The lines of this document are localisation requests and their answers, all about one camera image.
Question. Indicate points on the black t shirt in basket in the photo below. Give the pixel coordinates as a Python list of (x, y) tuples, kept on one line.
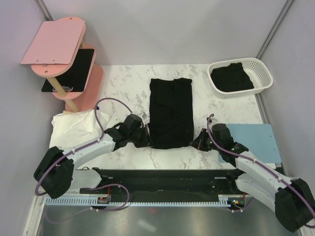
[(231, 78)]

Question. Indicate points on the light blue folding board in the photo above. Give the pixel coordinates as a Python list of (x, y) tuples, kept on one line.
[(260, 140)]

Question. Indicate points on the black t shirt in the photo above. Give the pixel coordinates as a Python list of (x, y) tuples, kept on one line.
[(231, 78), (171, 113)]

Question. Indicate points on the pink tiered shelf stand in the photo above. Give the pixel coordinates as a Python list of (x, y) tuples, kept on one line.
[(53, 51)]

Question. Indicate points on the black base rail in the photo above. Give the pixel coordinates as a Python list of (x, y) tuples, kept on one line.
[(191, 181)]

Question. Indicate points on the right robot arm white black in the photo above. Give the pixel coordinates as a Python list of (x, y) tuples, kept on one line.
[(290, 199)]

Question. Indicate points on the white folded t shirt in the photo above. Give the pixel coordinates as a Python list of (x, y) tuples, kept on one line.
[(73, 129)]

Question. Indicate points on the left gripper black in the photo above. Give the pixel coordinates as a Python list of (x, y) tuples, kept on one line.
[(146, 141)]

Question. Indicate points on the white plastic basket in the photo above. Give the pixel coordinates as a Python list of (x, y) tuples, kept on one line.
[(257, 71)]

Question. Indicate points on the black clipboard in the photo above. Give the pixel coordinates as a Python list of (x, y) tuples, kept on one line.
[(74, 79)]

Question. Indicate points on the light blue cable duct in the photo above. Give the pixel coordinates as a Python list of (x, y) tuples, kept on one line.
[(95, 201)]

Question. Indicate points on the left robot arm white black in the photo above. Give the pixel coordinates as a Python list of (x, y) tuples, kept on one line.
[(59, 171)]

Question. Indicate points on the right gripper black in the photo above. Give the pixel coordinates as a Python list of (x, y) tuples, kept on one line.
[(198, 142)]

